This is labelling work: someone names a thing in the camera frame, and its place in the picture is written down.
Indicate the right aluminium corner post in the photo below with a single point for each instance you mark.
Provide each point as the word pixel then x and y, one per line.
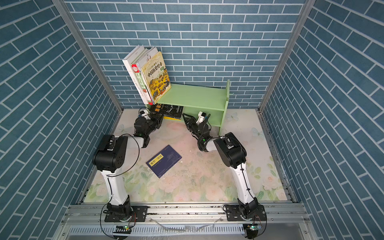
pixel 307 7

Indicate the yellow cartoon cover book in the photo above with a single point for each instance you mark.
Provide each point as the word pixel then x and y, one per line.
pixel 173 119

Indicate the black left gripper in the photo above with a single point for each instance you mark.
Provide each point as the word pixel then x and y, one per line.
pixel 157 120

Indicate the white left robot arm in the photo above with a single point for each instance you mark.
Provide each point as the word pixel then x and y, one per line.
pixel 110 157

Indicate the black slipcase box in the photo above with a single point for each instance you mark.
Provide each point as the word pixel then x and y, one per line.
pixel 173 111

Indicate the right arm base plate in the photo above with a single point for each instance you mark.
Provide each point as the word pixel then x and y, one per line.
pixel 236 213

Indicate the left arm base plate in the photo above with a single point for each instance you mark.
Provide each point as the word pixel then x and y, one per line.
pixel 122 215

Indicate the green metal bookshelf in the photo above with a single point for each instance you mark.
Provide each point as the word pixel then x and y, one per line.
pixel 195 99

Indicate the white paperback book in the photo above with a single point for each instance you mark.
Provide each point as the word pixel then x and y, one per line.
pixel 127 60

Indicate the white red-lettered magazine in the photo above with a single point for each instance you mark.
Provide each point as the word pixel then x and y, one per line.
pixel 146 57

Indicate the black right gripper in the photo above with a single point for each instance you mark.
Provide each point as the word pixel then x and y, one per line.
pixel 193 122

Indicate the left aluminium corner post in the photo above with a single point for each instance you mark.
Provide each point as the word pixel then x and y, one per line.
pixel 74 29

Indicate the yellow history book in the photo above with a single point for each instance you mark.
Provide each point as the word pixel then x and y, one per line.
pixel 156 76

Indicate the green nature encyclopedia book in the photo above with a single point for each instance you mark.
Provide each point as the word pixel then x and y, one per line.
pixel 137 70

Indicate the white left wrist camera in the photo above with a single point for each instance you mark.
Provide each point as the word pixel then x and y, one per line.
pixel 144 114

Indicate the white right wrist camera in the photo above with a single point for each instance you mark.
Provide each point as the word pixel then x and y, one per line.
pixel 201 117

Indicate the aluminium corner post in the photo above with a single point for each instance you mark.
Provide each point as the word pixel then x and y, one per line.
pixel 74 29
pixel 307 7

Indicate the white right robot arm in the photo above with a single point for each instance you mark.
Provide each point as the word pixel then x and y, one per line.
pixel 233 155

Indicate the aluminium front rail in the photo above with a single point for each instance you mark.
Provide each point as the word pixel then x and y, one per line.
pixel 276 220

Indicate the dark blue book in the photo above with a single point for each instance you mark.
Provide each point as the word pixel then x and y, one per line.
pixel 163 161

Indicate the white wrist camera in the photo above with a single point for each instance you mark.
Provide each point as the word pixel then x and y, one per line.
pixel 144 114
pixel 201 117

